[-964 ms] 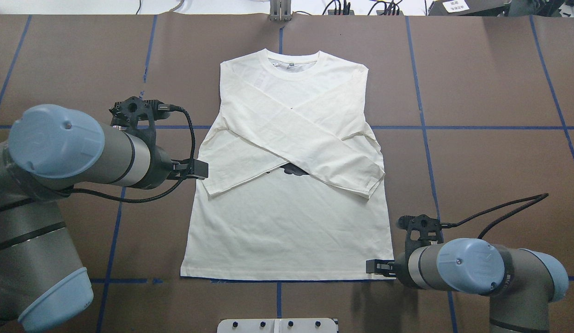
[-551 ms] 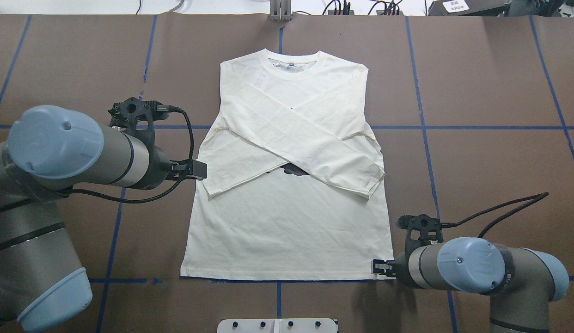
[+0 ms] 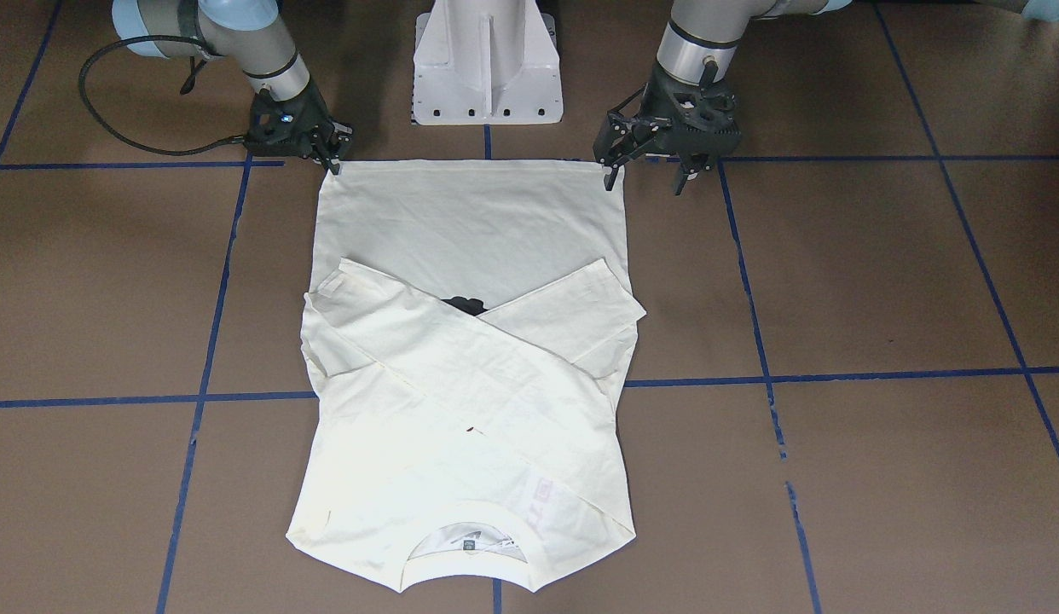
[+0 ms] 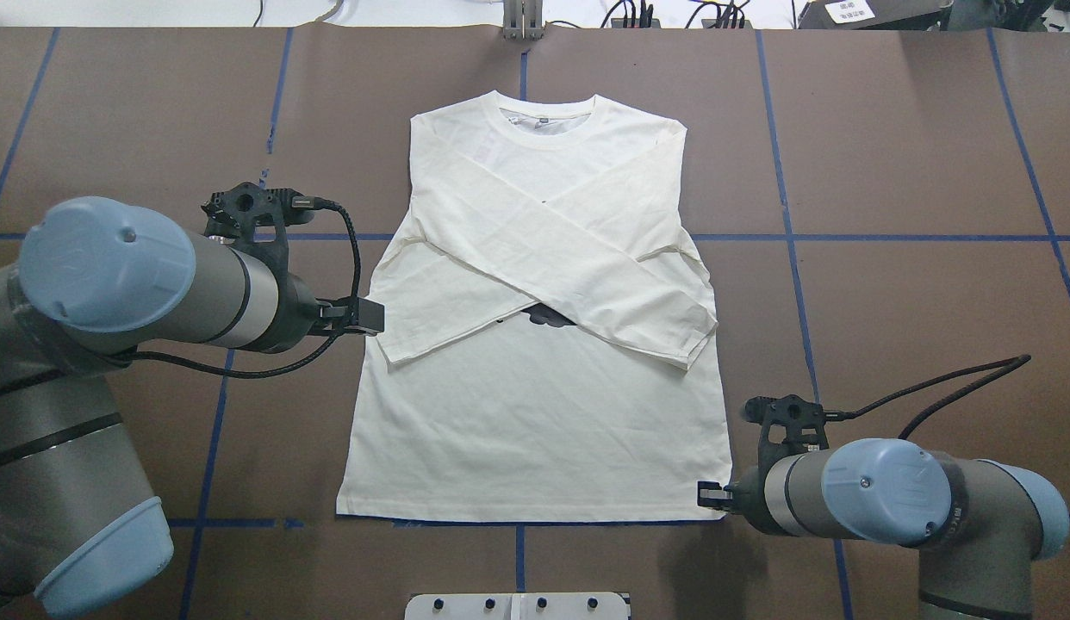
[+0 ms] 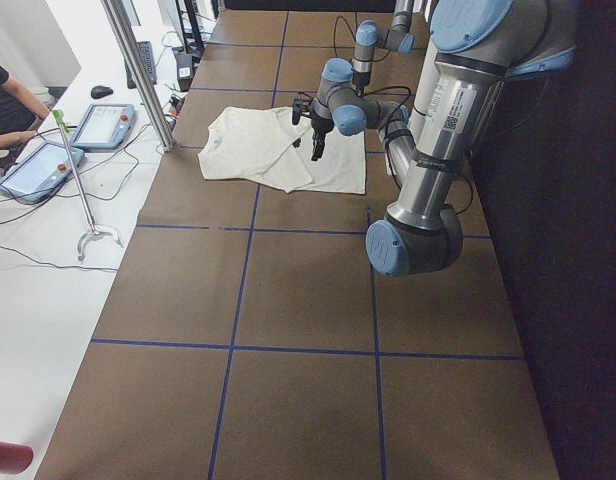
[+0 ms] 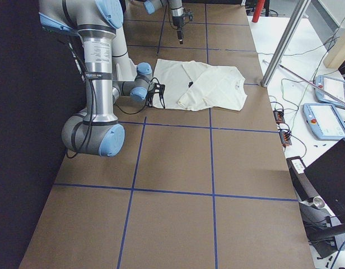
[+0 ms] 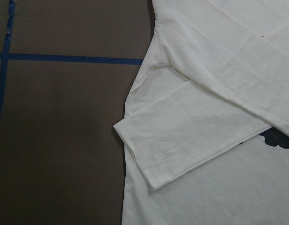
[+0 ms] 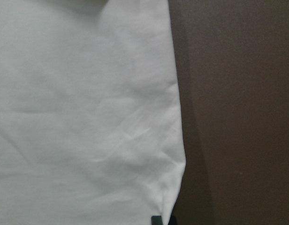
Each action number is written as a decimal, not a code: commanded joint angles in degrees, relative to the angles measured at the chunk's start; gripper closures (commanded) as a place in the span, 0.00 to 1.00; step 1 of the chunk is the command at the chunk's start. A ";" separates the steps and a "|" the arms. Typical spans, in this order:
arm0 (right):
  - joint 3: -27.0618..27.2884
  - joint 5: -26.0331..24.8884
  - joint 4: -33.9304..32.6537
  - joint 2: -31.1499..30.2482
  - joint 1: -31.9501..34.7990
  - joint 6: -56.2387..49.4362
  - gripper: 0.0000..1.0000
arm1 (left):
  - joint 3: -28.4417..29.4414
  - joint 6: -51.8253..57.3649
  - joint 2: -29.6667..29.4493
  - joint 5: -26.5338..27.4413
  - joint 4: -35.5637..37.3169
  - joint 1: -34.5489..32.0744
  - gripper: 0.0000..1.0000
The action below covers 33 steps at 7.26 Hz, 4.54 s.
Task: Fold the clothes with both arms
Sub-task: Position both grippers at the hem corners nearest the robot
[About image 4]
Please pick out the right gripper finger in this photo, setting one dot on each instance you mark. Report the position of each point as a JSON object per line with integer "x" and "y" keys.
{"x": 712, "y": 497}

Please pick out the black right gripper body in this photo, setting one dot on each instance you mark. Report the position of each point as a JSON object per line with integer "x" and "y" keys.
{"x": 753, "y": 500}

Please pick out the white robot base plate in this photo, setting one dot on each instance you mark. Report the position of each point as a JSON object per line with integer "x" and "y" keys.
{"x": 520, "y": 605}

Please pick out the black box white label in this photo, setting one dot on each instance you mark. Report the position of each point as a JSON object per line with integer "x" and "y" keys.
{"x": 873, "y": 15}

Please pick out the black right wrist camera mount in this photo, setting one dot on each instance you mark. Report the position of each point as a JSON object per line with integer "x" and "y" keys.
{"x": 789, "y": 426}

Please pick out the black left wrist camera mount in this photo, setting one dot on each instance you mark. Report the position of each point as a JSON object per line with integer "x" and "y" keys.
{"x": 254, "y": 220}

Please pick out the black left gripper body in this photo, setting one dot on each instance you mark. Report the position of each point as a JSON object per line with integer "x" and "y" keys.
{"x": 297, "y": 313}

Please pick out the cream long-sleeve cat shirt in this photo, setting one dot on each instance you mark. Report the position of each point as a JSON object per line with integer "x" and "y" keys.
{"x": 550, "y": 345}

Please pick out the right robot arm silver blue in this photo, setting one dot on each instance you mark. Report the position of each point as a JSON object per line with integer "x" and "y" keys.
{"x": 978, "y": 525}

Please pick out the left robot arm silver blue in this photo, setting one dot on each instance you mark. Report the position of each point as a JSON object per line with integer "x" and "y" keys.
{"x": 99, "y": 285}

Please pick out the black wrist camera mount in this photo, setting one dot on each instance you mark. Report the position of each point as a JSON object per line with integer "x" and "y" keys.
{"x": 789, "y": 426}
{"x": 254, "y": 220}

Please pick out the grey aluminium frame post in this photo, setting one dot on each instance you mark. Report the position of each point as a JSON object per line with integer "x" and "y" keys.
{"x": 523, "y": 20}

